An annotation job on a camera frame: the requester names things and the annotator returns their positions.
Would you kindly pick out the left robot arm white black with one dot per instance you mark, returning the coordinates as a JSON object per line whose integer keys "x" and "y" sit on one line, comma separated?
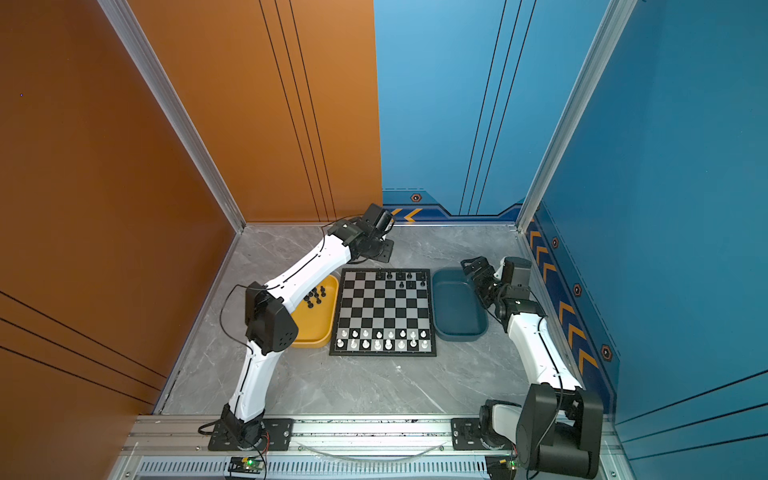
{"x": 270, "y": 327}

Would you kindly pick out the aluminium corner post left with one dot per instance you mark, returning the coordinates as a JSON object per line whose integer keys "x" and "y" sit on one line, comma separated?
{"x": 129, "y": 31}

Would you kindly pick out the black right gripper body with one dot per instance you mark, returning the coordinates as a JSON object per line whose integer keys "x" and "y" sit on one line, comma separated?
{"x": 487, "y": 284}

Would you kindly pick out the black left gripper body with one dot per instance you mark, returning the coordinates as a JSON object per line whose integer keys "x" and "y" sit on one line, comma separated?
{"x": 381, "y": 250}

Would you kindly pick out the aluminium corner post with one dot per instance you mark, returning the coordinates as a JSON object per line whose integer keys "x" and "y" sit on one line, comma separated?
{"x": 129, "y": 31}
{"x": 608, "y": 34}

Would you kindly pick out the black white chess board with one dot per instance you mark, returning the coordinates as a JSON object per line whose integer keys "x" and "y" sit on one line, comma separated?
{"x": 367, "y": 299}

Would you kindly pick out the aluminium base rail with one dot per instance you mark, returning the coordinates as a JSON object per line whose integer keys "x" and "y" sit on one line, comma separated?
{"x": 409, "y": 446}

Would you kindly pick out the green circuit board left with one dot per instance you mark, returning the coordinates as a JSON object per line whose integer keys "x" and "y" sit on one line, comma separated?
{"x": 246, "y": 468}

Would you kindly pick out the yellow plastic tray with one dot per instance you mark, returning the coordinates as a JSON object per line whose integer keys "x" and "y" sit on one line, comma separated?
{"x": 315, "y": 325}

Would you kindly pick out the white chess piece row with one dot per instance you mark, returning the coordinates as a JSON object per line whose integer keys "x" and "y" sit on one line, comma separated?
{"x": 383, "y": 341}

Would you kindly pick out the teal plastic tray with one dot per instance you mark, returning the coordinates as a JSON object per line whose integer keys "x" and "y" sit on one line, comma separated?
{"x": 458, "y": 314}

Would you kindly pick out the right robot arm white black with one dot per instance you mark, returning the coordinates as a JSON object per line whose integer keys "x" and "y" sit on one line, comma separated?
{"x": 558, "y": 428}

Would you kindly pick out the aluminium corner post right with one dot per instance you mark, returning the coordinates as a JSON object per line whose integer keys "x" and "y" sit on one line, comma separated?
{"x": 608, "y": 34}

